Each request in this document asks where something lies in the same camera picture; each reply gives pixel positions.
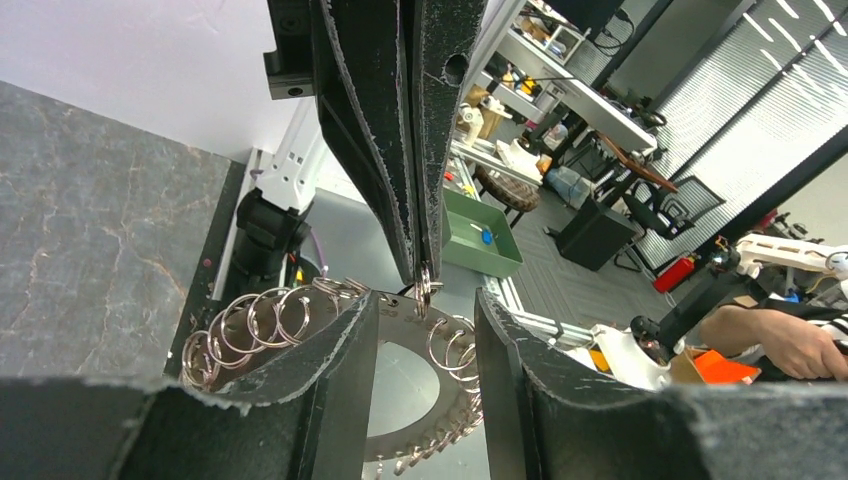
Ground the black office chair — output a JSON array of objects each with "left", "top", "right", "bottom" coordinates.
[{"left": 613, "top": 175, "right": 726, "bottom": 272}]

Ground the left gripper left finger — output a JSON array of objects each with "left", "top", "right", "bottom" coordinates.
[{"left": 1, "top": 293, "right": 379, "bottom": 479}]

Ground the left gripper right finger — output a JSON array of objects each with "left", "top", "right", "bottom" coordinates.
[{"left": 474, "top": 290, "right": 847, "bottom": 479}]

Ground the green storage bin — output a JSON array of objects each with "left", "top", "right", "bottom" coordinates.
[{"left": 442, "top": 189, "right": 523, "bottom": 279}]

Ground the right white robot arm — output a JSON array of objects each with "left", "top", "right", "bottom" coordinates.
[{"left": 224, "top": 1, "right": 486, "bottom": 308}]

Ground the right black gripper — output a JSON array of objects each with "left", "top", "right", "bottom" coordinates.
[{"left": 263, "top": 0, "right": 487, "bottom": 284}]

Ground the person in black t-shirt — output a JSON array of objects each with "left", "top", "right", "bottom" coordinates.
[{"left": 699, "top": 305, "right": 847, "bottom": 381}]

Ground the red fire extinguisher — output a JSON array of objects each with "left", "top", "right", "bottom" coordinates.
[{"left": 652, "top": 254, "right": 698, "bottom": 294}]

